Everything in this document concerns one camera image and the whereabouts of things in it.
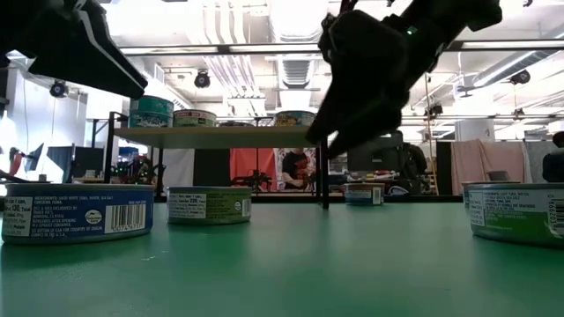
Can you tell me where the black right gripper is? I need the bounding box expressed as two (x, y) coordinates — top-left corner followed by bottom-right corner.
(306, 9), (442, 159)

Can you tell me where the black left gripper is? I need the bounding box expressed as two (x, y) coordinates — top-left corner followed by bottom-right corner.
(0, 0), (149, 100)

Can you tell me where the light blue cartoon label can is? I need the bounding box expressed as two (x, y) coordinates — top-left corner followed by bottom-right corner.
(275, 109), (316, 128)

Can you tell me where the pale gold lid can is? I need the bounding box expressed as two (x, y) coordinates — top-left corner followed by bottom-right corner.
(343, 181), (386, 207)

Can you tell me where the teal chunk light tuna can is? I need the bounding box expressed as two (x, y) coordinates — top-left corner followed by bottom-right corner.
(129, 95), (175, 116)

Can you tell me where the blue barcode tuna can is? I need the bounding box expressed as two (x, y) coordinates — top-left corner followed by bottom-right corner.
(1, 182), (155, 246)

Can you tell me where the green barcode label can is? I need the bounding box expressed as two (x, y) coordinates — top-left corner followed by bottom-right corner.
(166, 185), (253, 225)

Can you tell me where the green nutrition label can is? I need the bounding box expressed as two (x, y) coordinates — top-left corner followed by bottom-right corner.
(466, 181), (564, 249)

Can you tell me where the wooden shelf with black legs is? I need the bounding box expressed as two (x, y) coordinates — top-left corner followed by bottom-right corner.
(103, 111), (331, 210)

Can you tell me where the black monitor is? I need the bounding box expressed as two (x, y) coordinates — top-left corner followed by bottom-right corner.
(345, 131), (404, 177)

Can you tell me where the white LED light bar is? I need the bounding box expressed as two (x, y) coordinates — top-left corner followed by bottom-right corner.
(462, 40), (564, 48)
(121, 46), (219, 55)
(228, 42), (321, 53)

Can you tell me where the dark blue partition panel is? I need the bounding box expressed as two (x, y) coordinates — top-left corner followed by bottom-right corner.
(47, 146), (106, 184)

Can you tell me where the tilted dark monitor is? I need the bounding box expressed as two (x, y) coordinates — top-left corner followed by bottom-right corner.
(24, 143), (45, 173)

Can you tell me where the white round pillar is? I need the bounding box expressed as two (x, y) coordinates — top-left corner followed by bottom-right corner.
(453, 94), (497, 143)

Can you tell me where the orange red cloth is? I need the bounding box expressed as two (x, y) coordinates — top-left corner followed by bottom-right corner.
(228, 147), (278, 193)

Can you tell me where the pink hanging cloth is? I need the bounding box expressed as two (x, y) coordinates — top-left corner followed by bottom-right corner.
(449, 138), (528, 197)

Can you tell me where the white panel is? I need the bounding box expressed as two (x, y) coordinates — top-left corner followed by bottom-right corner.
(157, 147), (196, 193)

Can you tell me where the black panel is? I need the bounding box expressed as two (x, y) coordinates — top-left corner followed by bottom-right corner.
(192, 147), (231, 189)

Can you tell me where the green table mat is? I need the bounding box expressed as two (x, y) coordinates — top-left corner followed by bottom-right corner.
(0, 200), (564, 317)

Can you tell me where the grey hanging cloth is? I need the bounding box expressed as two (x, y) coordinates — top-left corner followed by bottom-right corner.
(523, 140), (564, 184)

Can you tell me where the yellow hanging rope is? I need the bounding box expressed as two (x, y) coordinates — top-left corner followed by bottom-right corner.
(421, 72), (440, 197)

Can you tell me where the wide silver ventilation duct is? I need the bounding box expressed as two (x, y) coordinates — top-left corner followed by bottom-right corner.
(267, 0), (330, 108)

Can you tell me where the black metal table frame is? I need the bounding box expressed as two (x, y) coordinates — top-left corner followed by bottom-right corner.
(152, 192), (464, 205)

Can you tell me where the slim silver ventilation duct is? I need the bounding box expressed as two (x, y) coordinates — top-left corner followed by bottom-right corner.
(473, 48), (564, 89)

